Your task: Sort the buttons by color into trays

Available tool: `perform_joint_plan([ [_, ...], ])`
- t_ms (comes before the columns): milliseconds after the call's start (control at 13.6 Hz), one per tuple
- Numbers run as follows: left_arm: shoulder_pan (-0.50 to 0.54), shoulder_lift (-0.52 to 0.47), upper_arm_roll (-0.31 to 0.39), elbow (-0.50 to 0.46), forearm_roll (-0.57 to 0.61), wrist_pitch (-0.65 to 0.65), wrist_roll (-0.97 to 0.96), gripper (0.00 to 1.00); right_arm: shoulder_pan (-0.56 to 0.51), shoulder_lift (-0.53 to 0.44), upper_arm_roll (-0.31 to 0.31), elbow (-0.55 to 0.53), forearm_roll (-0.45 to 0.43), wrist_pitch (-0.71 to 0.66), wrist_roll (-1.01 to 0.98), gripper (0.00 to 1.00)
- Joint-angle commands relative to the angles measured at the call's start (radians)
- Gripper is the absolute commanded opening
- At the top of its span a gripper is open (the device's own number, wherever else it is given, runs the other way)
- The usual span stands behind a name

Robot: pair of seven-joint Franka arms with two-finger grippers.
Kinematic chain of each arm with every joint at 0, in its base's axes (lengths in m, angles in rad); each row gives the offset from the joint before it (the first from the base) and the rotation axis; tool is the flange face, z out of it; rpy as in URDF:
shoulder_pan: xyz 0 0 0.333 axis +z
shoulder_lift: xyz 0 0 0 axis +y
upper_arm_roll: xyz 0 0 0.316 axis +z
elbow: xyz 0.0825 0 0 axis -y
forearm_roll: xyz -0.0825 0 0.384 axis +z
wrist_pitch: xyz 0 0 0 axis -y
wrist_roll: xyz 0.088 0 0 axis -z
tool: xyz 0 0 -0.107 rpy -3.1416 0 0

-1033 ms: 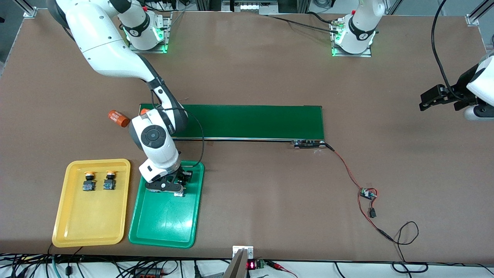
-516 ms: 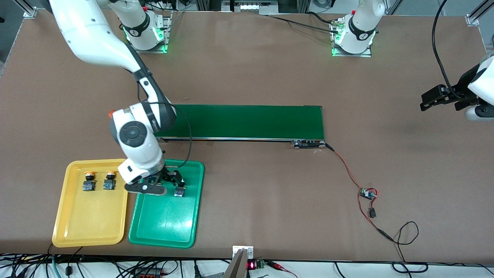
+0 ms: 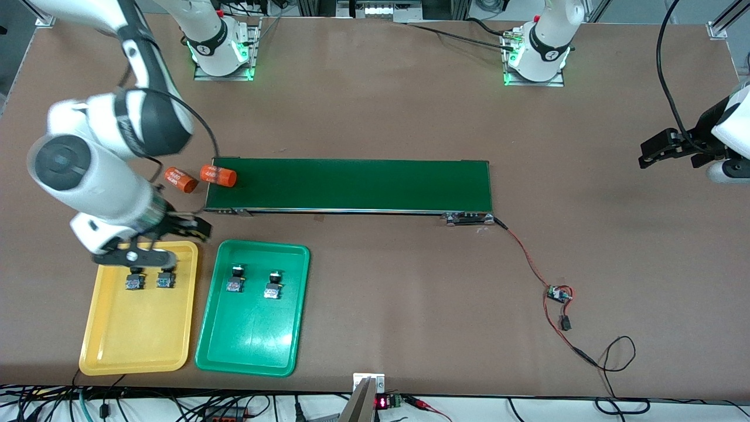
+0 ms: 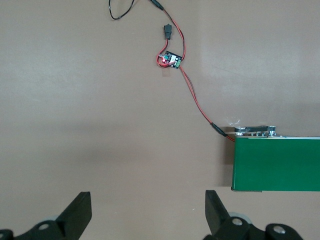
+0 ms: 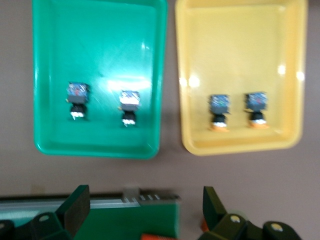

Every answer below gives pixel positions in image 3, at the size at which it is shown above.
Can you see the green push button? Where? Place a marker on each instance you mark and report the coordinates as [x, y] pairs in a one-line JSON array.
[[236, 282], [273, 287]]

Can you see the black inline switch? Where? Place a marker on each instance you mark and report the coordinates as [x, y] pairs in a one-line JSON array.
[[565, 323]]

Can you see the orange power strip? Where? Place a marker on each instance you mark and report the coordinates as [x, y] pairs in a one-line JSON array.
[[225, 415]]

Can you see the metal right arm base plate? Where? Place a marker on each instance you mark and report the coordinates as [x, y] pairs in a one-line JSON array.
[[253, 44]]

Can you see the aluminium corner profile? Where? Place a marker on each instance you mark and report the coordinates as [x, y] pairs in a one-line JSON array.
[[723, 23], [41, 20]]

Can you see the grey metal camera mount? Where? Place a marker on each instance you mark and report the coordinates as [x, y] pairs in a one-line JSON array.
[[363, 398]]

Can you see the orange cylinder with white print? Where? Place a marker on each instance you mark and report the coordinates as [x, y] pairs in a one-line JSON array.
[[218, 175], [180, 180]]

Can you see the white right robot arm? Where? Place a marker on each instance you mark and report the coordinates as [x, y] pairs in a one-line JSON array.
[[61, 161]]

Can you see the green conveyor belt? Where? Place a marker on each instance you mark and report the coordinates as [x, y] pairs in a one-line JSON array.
[[351, 184]]

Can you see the red alligator clip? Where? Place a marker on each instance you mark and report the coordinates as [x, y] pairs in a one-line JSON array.
[[425, 404]]

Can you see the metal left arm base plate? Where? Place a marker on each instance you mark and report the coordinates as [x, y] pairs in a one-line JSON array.
[[508, 79]]

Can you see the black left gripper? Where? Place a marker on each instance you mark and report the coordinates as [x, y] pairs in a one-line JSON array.
[[701, 140]]

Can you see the yellow push button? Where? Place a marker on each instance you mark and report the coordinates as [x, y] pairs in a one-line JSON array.
[[135, 281], [166, 280]]

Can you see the yellow plastic tray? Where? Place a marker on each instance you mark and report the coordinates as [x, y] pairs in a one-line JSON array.
[[137, 334]]

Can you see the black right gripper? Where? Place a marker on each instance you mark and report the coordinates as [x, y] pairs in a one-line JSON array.
[[173, 223]]

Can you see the green plastic tray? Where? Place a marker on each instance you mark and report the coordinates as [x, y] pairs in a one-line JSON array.
[[258, 334]]

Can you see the small green circuit board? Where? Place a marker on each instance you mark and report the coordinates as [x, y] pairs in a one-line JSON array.
[[559, 294]]

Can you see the red LED display module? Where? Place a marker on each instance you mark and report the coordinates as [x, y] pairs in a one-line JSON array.
[[388, 402]]

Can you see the aluminium frame with light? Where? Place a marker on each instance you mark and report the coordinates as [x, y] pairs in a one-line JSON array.
[[384, 9]]

